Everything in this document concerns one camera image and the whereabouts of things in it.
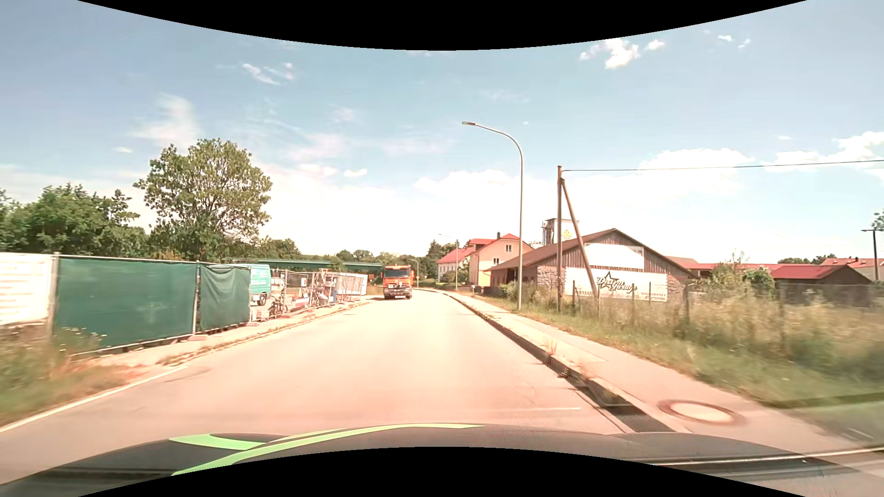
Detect white house with red roof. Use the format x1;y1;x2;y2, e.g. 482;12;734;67
436;246;477;283

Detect orange lorry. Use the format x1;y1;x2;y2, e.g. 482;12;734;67
382;264;415;301

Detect cream house with red roof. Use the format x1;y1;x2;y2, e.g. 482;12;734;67
467;233;535;288

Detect grey silo tower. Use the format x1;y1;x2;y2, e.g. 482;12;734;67
541;218;578;247

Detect wooden braced utility pole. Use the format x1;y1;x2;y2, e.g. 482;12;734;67
555;165;600;313

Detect metal mesh construction fence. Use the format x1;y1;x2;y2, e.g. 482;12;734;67
271;268;370;309

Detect grey asphalt road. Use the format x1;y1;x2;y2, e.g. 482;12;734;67
0;289;681;484

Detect brown barn with white banners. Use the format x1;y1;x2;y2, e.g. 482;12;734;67
488;228;697;303

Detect car's own bonnet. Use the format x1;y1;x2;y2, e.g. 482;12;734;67
0;423;884;497

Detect grey paved pavement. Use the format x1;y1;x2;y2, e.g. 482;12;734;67
423;288;884;477

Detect large leafy tree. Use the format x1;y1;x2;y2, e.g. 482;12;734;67
133;138;273;262

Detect bush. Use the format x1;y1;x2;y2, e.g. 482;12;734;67
704;261;777;294

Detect green covered construction fence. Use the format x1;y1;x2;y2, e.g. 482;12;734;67
0;252;252;351

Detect dry grass verge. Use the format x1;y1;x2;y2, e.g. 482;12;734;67
477;286;884;408

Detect low red roofed building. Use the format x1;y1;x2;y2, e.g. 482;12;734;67
666;256;884;306

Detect row of trees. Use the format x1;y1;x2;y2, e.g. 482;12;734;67
0;183;153;258

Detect road markings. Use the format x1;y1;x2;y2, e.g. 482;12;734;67
0;364;189;435

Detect grass verge with weeds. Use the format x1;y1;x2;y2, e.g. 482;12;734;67
0;328;132;427

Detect utility pole with crossbar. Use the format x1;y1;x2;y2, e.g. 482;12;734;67
861;228;884;283

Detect distant lamp post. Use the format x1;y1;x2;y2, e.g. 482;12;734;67
436;233;459;291

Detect tall curved lamp post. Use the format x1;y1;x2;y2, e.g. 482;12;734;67
461;121;526;312

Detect wire mesh fence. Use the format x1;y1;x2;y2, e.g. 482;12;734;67
525;279;884;346

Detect overhead wires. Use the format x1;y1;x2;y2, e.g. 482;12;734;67
561;159;884;173

